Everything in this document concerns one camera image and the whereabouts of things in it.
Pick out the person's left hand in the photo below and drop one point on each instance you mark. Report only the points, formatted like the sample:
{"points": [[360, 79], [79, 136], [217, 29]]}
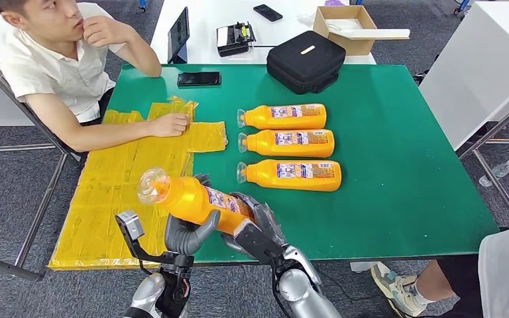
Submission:
{"points": [[103, 31]]}

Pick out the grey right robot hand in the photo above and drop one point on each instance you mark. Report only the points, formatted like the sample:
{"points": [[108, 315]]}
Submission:
{"points": [[267, 217]]}

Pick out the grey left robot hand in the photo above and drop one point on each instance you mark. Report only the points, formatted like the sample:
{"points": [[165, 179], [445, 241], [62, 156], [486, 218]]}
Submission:
{"points": [[184, 237]]}

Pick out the person's right hand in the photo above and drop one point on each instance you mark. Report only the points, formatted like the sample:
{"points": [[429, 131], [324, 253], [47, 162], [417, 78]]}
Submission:
{"points": [[171, 125]]}

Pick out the orange detergent bottle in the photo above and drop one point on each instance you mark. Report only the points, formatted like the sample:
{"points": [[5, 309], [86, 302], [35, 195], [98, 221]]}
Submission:
{"points": [[281, 147], [281, 181], [281, 118], [188, 199]]}

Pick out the person's left forearm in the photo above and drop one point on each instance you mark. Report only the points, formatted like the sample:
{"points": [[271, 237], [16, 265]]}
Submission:
{"points": [[142, 55]]}

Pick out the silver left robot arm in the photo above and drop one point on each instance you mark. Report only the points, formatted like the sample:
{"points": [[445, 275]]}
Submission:
{"points": [[149, 294]]}

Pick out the person's right forearm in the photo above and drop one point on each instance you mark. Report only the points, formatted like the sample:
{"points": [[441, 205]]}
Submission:
{"points": [[109, 134]]}

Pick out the clear plastic water bottle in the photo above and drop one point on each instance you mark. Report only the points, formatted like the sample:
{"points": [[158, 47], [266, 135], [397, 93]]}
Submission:
{"points": [[498, 172]]}

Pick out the black smartphone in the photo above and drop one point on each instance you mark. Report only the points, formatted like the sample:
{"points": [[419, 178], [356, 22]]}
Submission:
{"points": [[267, 13], [198, 79]]}

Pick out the black tablet on stand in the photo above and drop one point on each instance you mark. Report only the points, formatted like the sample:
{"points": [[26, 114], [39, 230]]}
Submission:
{"points": [[178, 35]]}

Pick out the yellow taped cardboard mat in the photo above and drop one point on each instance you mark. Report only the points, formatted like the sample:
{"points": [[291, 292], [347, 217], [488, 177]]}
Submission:
{"points": [[105, 210]]}

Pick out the black and white label printer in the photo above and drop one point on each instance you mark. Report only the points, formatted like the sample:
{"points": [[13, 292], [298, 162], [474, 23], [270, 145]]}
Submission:
{"points": [[234, 39]]}

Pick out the green top table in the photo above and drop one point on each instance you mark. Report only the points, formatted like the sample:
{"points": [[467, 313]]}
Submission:
{"points": [[390, 153]]}

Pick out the black zippered carrying case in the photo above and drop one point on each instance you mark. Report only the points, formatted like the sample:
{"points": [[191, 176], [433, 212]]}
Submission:
{"points": [[305, 63]]}

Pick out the open cardboard box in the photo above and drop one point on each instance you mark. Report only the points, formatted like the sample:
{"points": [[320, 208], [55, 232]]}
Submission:
{"points": [[355, 47]]}

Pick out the white packing material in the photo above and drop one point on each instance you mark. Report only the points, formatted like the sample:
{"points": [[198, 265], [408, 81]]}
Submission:
{"points": [[342, 25]]}

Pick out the purple item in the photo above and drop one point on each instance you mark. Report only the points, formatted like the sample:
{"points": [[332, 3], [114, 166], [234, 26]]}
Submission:
{"points": [[334, 2]]}

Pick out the white table with steel legs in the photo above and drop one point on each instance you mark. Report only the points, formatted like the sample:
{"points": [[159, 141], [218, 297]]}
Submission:
{"points": [[478, 66]]}

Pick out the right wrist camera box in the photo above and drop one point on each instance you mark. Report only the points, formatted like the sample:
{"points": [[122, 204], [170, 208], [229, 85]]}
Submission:
{"points": [[259, 243]]}

